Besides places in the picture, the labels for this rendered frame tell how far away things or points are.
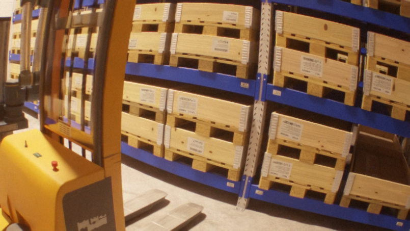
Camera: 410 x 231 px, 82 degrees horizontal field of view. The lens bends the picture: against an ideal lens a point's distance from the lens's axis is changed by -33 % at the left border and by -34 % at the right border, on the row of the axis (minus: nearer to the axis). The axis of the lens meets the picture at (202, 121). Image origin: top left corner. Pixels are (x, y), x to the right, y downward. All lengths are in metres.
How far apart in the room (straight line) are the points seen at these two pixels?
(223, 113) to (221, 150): 0.33
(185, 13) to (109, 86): 1.78
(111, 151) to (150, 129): 1.83
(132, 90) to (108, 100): 2.01
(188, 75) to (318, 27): 1.36
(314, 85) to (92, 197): 1.90
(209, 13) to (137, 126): 1.42
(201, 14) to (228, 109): 0.92
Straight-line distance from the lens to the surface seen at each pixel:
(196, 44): 3.05
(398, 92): 2.63
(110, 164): 1.64
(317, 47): 2.65
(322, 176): 2.77
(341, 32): 2.63
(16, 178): 1.78
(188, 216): 2.74
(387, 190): 2.83
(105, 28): 1.46
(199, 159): 3.17
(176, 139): 3.25
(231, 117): 2.91
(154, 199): 2.96
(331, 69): 2.62
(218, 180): 3.15
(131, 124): 3.60
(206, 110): 3.02
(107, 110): 1.54
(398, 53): 2.64
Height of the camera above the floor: 1.51
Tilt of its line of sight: 15 degrees down
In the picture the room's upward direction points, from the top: 6 degrees clockwise
